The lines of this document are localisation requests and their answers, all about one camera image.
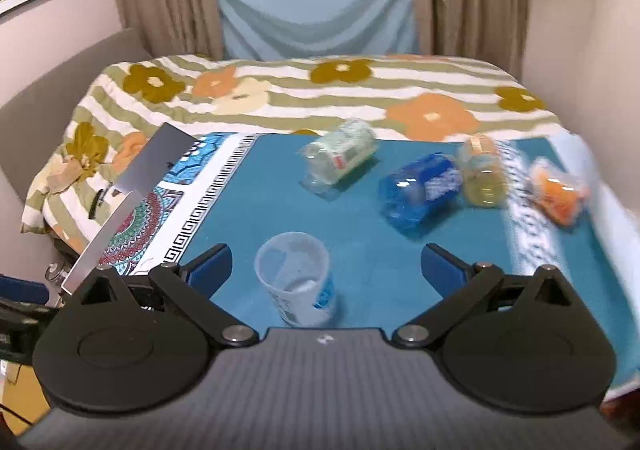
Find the floral striped bed quilt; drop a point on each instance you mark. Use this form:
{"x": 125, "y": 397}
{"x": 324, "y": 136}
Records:
{"x": 404, "y": 97}

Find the black pen on bed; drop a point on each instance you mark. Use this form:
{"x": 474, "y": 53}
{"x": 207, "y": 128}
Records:
{"x": 97, "y": 201}

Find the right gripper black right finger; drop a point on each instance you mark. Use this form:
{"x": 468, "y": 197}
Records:
{"x": 463, "y": 288}

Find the white translucent plastic cup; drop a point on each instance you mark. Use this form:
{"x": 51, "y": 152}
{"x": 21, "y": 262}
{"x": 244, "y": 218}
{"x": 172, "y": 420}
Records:
{"x": 294, "y": 268}

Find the teal patterned table cloth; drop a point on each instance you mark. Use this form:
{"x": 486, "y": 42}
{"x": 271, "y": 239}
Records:
{"x": 242, "y": 190}

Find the light blue window cloth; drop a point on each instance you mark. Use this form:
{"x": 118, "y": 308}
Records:
{"x": 267, "y": 30}

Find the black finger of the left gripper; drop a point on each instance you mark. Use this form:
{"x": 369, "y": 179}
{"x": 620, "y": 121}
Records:
{"x": 24, "y": 316}

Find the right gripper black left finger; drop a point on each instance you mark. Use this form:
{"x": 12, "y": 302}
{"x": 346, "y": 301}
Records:
{"x": 188, "y": 289}

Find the grey upholstered headboard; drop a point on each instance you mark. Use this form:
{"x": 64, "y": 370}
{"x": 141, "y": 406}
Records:
{"x": 33, "y": 122}

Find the blue plastic cup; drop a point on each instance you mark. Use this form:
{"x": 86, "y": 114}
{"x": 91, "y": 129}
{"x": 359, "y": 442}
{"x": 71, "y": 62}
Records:
{"x": 408, "y": 195}

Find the grey apple laptop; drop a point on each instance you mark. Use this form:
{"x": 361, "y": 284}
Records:
{"x": 143, "y": 173}

